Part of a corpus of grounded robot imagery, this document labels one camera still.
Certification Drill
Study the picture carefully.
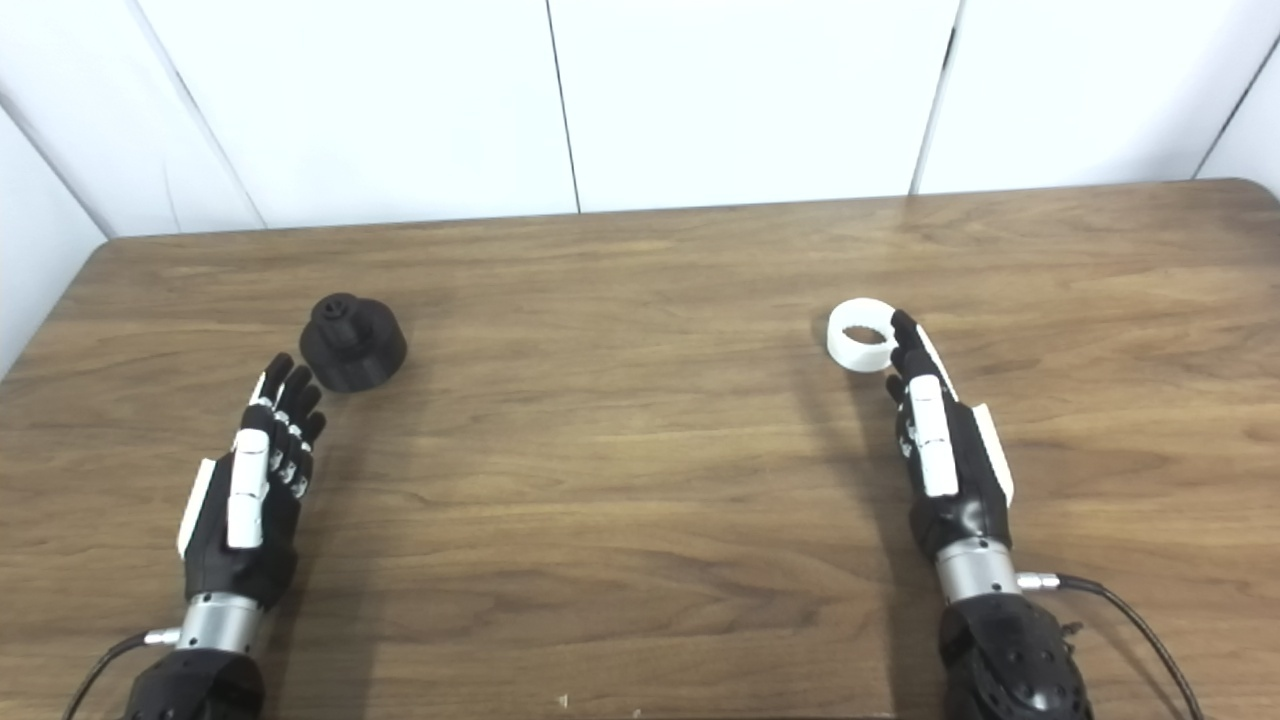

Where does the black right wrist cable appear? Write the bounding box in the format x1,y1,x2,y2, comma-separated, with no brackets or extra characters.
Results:
1017,571,1207,720

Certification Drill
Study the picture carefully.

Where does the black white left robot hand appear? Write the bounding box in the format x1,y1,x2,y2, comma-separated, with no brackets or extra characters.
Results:
177,352,328,607

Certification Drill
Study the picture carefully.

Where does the white plastic ring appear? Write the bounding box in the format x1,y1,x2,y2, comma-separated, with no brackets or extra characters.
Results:
827,298,902,374

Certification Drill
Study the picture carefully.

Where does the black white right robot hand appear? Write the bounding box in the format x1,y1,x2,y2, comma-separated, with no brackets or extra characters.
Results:
885,310,1016,563

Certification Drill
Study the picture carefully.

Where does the round black geared part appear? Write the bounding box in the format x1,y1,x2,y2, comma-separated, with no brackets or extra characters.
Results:
299,293,408,393

